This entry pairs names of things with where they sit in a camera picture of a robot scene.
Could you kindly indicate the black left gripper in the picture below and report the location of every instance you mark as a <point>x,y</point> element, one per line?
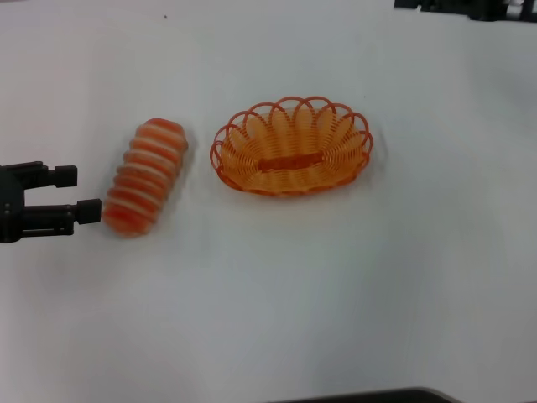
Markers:
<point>9,205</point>

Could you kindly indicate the orange woven plastic basket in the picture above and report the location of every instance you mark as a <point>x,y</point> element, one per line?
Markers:
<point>251,176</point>

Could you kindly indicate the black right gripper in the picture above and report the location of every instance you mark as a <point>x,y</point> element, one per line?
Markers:
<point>486,10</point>

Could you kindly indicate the dark robot torso part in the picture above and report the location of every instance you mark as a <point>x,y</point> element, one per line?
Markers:
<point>377,397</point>

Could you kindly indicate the orange striped toy bread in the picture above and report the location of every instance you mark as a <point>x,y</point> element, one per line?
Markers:
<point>144,180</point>

